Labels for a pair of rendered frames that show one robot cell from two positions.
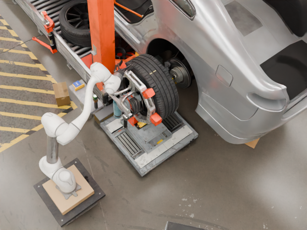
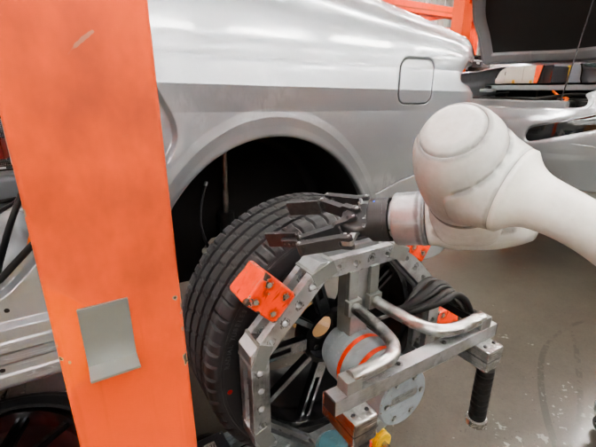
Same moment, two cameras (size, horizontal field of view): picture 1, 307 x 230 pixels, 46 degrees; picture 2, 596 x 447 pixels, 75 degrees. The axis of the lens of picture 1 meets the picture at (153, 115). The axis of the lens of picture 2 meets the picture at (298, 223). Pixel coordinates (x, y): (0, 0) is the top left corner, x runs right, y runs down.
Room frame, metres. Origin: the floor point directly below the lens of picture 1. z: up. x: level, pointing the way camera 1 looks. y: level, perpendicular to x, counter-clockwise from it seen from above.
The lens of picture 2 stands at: (1.96, 0.99, 1.45)
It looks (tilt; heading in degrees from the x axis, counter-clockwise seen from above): 19 degrees down; 284
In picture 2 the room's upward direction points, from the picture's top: straight up
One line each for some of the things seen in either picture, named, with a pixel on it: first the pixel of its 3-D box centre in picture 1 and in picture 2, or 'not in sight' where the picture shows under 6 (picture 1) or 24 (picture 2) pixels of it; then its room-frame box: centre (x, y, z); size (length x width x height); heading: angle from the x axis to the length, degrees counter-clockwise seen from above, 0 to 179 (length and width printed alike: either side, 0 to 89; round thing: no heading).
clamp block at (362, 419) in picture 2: (106, 91); (348, 412); (2.00, 0.47, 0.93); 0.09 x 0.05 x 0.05; 135
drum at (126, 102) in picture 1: (128, 100); (370, 368); (1.98, 0.25, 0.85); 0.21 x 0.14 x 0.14; 135
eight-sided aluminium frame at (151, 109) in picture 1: (134, 97); (349, 351); (2.03, 0.20, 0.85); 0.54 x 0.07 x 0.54; 45
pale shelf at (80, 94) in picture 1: (86, 96); not in sight; (2.25, 0.76, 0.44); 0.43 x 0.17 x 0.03; 45
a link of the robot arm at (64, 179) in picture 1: (65, 179); not in sight; (1.24, 0.72, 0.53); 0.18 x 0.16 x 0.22; 58
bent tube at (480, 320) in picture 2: (130, 99); (427, 295); (1.87, 0.22, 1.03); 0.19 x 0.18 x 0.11; 135
